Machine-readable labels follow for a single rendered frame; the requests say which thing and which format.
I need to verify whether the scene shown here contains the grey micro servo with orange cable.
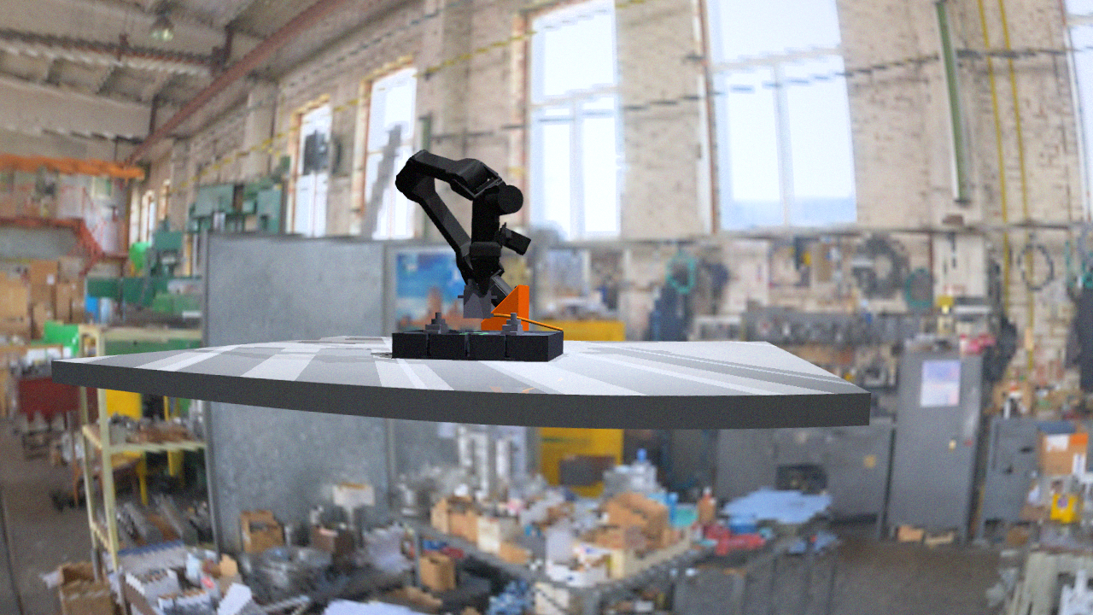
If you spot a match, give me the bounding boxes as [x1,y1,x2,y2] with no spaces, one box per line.
[458,277,563,331]

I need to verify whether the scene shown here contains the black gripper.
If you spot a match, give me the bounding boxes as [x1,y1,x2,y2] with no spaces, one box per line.
[469,217,501,295]

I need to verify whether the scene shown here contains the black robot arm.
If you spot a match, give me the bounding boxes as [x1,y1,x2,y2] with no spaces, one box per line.
[395,149,531,307]

